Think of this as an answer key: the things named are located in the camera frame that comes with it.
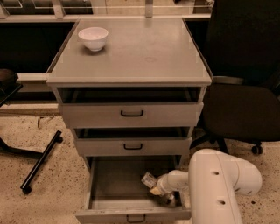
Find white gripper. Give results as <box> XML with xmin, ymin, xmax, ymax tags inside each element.
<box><xmin>150</xmin><ymin>170</ymin><xmax>188</xmax><ymax>195</ymax></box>

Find clear plastic bottle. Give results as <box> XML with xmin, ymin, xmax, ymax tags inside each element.
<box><xmin>141</xmin><ymin>171</ymin><xmax>175</xmax><ymax>205</ymax></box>

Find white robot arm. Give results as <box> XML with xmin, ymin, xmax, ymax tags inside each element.
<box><xmin>150</xmin><ymin>149</ymin><xmax>263</xmax><ymax>224</ymax></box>

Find grey bottom drawer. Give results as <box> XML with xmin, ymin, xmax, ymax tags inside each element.
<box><xmin>76</xmin><ymin>156</ymin><xmax>191</xmax><ymax>224</ymax></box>

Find grey drawer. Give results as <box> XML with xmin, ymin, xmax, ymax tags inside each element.
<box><xmin>76</xmin><ymin>156</ymin><xmax>191</xmax><ymax>224</ymax></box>
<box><xmin>58</xmin><ymin>87</ymin><xmax>203</xmax><ymax>129</ymax></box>
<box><xmin>74</xmin><ymin>127</ymin><xmax>192</xmax><ymax>156</ymax></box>

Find grey middle drawer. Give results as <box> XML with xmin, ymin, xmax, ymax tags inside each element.
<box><xmin>74</xmin><ymin>127</ymin><xmax>192</xmax><ymax>156</ymax></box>

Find grey drawer cabinet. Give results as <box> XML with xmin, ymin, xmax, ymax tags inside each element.
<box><xmin>47</xmin><ymin>18</ymin><xmax>211</xmax><ymax>166</ymax></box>

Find grey top drawer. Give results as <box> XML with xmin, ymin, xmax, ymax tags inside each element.
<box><xmin>58</xmin><ymin>87</ymin><xmax>203</xmax><ymax>129</ymax></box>

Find black office chair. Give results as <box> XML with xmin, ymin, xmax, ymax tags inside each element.
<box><xmin>191</xmin><ymin>0</ymin><xmax>280</xmax><ymax>154</ymax></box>

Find black stand base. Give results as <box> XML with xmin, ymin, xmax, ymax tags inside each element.
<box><xmin>0</xmin><ymin>130</ymin><xmax>63</xmax><ymax>194</ymax></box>

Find white ceramic bowl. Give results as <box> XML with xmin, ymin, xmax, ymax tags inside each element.
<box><xmin>78</xmin><ymin>27</ymin><xmax>109</xmax><ymax>52</ymax></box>

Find dark stool seat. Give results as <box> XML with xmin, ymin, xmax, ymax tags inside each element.
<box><xmin>0</xmin><ymin>69</ymin><xmax>23</xmax><ymax>107</ymax></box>

